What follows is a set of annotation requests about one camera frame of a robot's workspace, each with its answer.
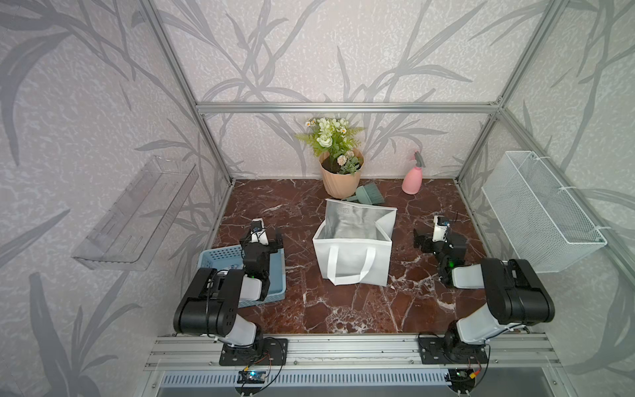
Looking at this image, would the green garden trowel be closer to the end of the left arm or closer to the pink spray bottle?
the pink spray bottle

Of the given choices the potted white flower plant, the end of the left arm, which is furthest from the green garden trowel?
the end of the left arm

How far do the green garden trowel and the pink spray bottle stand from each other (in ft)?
0.44

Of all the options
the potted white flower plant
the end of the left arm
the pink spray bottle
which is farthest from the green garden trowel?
the end of the left arm

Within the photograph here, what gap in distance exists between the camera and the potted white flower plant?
0.94 m

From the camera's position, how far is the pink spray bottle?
1.07 m

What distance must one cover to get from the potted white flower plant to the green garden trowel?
0.05 ft

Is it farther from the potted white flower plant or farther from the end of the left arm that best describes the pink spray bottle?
the end of the left arm

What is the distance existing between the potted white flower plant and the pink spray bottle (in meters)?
0.24

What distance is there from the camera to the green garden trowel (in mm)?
1140
